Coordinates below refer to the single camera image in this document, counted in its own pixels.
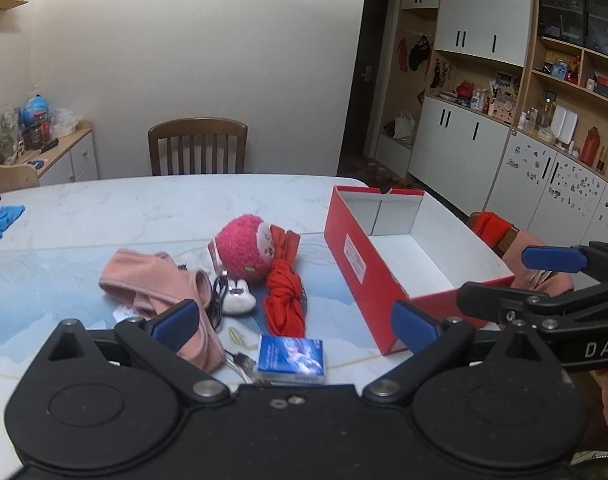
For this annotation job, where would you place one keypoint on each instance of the white wall cabinet unit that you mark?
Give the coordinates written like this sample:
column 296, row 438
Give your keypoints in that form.
column 503, row 93

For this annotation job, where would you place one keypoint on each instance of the white shopping bag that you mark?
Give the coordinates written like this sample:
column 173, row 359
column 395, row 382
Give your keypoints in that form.
column 402, row 128

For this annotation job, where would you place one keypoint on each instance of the red knotted cloth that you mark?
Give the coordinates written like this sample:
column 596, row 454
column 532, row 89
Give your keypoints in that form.
column 283, row 305

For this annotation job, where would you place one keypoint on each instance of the blue globe toy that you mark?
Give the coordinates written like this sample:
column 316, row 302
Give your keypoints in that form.
column 36, row 115

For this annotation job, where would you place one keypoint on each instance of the red white shoe box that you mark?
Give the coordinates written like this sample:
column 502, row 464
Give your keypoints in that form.
column 404, row 245

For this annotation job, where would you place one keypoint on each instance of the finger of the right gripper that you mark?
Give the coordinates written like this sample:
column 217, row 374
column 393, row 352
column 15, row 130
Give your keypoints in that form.
column 500, row 305
column 591, row 259

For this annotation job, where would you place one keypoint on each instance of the blue tissue pack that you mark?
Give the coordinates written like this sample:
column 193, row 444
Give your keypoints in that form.
column 287, row 360

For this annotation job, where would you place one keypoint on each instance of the pink plush round toy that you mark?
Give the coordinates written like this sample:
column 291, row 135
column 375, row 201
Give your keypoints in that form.
column 244, row 249

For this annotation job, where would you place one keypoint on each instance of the white small plush toy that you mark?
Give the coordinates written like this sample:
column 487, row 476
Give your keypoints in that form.
column 238, row 300

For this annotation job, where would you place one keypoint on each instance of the pink towel on chair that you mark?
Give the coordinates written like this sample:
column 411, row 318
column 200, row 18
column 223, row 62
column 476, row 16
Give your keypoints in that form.
column 530, row 262

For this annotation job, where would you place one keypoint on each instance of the pink fleece garment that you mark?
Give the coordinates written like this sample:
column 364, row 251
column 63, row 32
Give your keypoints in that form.
column 152, row 284

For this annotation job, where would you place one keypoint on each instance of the white low sideboard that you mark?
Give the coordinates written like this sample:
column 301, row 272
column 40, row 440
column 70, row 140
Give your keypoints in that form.
column 72, row 160

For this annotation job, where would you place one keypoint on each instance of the silver metal hair clip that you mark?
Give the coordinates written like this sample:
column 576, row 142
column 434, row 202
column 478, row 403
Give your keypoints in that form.
column 243, row 365

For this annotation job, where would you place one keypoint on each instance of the red thermos bottle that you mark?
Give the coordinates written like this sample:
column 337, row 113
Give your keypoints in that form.
column 591, row 145

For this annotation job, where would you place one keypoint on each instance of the brown wooden chair far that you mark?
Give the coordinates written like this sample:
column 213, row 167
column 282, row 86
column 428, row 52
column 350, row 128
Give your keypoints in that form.
column 198, row 145

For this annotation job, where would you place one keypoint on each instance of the red cloth on chair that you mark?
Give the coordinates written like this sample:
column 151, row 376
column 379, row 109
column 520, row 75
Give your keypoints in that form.
column 489, row 227

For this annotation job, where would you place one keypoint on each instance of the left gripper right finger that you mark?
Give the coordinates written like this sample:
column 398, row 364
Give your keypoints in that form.
column 435, row 346

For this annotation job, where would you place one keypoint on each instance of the wooden chair near right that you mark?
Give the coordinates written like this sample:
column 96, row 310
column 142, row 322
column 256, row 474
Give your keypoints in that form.
column 505, row 243

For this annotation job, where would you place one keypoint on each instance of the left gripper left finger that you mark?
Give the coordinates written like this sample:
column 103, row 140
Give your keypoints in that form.
column 153, row 346

